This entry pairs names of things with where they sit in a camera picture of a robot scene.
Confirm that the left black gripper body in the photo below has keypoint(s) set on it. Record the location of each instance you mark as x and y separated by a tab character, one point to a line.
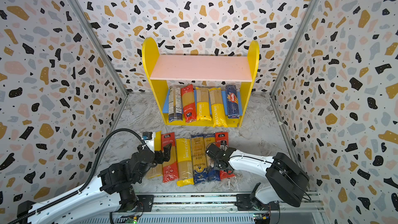
139	178

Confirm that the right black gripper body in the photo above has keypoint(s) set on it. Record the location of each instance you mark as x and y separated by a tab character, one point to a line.
220	154

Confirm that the yellow clear spaghetti bag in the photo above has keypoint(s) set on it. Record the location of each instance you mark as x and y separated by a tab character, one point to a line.
156	171

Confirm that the blue portrait spaghetti bag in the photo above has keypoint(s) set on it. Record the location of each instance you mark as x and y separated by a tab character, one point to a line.
213	174

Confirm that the blue yellow spaghetti bag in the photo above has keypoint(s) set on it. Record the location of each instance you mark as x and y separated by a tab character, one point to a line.
200	169

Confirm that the blue Barilla spaghetti box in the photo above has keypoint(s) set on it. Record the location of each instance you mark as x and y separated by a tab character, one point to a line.
232	102

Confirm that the red yellow spaghetti bag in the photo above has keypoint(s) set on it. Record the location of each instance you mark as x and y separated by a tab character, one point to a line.
188	102

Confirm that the clear label spaghetti bag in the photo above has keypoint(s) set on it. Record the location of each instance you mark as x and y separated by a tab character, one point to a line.
175	105

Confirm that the yellow Pastatime bag large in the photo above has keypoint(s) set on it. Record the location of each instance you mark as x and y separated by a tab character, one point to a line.
203	105

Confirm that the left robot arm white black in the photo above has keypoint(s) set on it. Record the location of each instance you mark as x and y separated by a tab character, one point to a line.
109	191

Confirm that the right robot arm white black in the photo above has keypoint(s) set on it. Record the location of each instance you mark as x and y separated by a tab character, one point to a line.
287	182

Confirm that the yellow shelf pink blue boards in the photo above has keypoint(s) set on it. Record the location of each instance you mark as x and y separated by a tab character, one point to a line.
160	69

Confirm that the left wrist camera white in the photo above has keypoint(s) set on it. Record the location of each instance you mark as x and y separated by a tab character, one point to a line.
148	139

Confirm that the metal base rail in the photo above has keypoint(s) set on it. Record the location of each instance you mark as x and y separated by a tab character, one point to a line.
204	208

